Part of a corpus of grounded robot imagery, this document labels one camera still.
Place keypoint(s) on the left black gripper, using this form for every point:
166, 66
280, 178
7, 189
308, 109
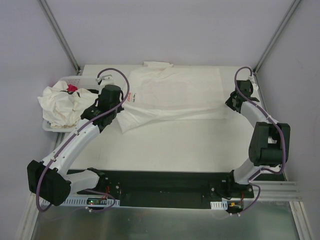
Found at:
110, 114

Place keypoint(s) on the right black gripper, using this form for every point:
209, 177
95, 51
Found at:
231, 100

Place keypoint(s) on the white red-print t-shirt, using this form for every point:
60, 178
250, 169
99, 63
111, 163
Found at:
160, 91

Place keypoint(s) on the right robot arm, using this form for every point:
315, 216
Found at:
269, 146

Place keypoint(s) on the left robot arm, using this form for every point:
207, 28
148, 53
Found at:
49, 178

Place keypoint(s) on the white plastic laundry basket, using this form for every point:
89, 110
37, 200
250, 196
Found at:
88, 83

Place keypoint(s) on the pink t-shirt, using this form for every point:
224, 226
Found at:
72, 88

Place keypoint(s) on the white t-shirt pile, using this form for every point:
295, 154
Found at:
62, 108

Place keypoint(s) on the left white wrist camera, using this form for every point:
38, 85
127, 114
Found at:
105, 80

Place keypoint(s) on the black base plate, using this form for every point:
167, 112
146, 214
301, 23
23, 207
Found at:
177, 190

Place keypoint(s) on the aluminium front rail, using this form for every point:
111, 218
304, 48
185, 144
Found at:
283, 191

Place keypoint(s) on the left white cable duct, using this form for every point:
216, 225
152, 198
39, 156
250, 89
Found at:
84, 201

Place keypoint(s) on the white cable duct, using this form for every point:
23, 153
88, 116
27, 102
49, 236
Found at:
84, 201
219, 205

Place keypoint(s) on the right white cable duct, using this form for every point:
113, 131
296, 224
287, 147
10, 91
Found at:
219, 205

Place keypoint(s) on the right aluminium frame post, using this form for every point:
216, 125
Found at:
293, 7

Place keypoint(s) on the aluminium frame post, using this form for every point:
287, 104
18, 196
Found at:
59, 34
293, 7

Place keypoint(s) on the left aluminium frame post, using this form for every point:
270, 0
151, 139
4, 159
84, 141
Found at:
59, 34

